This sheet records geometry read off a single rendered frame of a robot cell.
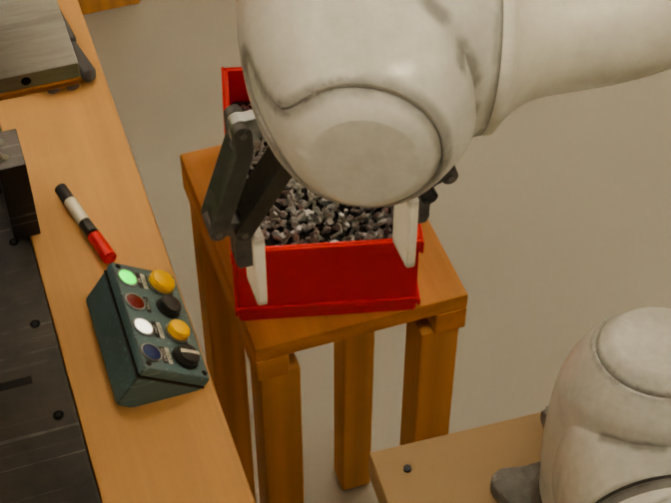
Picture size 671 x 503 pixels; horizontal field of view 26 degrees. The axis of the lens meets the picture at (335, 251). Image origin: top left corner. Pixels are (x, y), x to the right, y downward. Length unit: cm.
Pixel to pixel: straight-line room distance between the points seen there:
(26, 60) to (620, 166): 177
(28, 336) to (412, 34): 98
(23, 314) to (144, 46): 179
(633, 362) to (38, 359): 64
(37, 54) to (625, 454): 72
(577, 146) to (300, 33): 245
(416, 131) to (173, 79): 259
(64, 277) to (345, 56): 101
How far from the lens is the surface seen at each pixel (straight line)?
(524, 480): 142
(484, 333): 271
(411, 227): 103
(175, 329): 149
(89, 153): 174
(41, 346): 155
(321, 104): 63
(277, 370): 169
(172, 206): 293
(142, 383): 146
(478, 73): 67
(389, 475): 144
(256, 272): 101
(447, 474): 144
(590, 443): 121
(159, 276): 154
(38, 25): 156
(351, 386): 226
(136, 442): 146
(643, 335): 122
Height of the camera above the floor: 208
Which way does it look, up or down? 47 degrees down
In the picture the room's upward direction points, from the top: straight up
